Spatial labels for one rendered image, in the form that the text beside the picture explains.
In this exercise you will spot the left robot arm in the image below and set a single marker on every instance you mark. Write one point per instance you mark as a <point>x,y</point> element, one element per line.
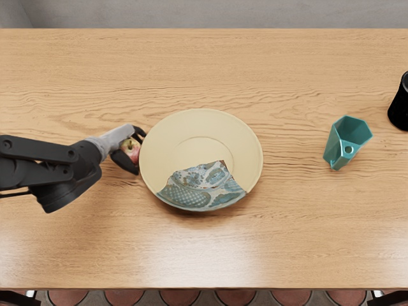
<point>48,169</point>

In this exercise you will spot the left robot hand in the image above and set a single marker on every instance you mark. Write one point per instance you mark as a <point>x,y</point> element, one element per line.
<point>110,141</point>

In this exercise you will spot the red green apple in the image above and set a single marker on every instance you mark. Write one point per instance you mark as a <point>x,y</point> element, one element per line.
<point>131,150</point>

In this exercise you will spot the cream plate with blue pattern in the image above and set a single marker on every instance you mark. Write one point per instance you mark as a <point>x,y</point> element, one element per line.
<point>201,159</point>

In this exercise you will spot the teal angular mug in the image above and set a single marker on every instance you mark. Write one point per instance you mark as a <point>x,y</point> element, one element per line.
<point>345,140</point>

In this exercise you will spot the black cylindrical object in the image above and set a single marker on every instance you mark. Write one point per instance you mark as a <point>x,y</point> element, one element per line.
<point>400,105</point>

